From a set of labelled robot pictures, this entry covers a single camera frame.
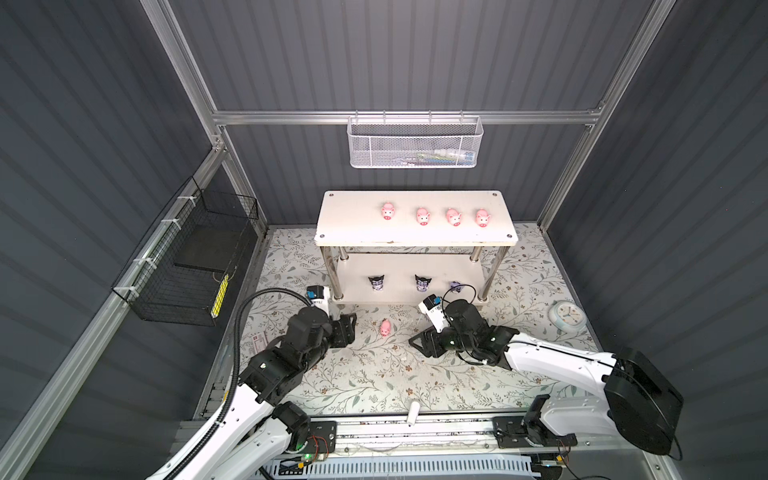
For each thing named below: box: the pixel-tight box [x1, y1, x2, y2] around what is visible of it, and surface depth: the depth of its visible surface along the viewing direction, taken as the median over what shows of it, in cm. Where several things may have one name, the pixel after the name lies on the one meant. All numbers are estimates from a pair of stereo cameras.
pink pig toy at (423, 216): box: [416, 207, 431, 226], surface depth 75 cm
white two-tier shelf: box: [314, 190, 519, 305], surface depth 79 cm
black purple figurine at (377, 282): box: [368, 274, 385, 291], surface depth 93 cm
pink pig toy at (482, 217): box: [476, 208, 491, 228], surface depth 74 cm
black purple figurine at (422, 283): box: [414, 274, 432, 292], surface depth 93 cm
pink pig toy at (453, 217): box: [446, 207, 462, 227], surface depth 74 cm
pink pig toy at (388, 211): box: [381, 202, 396, 221], surface depth 76 cm
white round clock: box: [548, 300, 588, 332], surface depth 93 cm
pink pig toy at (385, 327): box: [380, 318, 391, 337], surface depth 93 cm
